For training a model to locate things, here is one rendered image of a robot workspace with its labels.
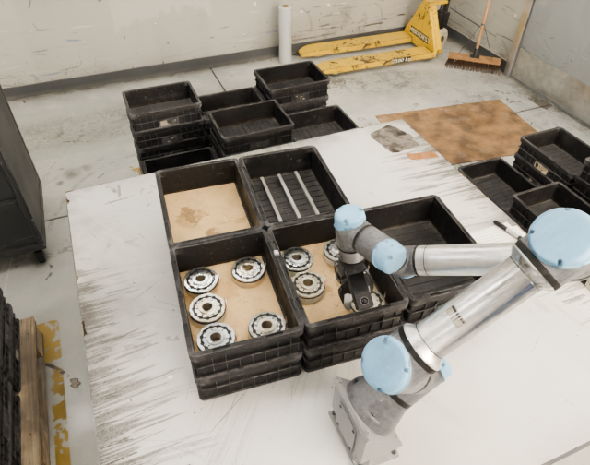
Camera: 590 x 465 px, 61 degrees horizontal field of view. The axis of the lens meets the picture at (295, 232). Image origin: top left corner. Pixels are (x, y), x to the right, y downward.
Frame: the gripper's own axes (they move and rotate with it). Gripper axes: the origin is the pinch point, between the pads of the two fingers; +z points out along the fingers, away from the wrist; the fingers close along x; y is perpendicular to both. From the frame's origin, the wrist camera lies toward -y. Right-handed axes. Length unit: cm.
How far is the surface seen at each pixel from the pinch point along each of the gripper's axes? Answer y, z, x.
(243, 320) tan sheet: 6.5, -2.3, 31.9
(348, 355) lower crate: -7.2, 11.8, 6.1
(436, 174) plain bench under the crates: 67, 24, -65
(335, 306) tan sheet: 3.4, 1.4, 5.6
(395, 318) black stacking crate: -7.4, 1.1, -8.5
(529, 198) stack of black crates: 67, 59, -119
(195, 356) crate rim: -8.1, -14.1, 45.3
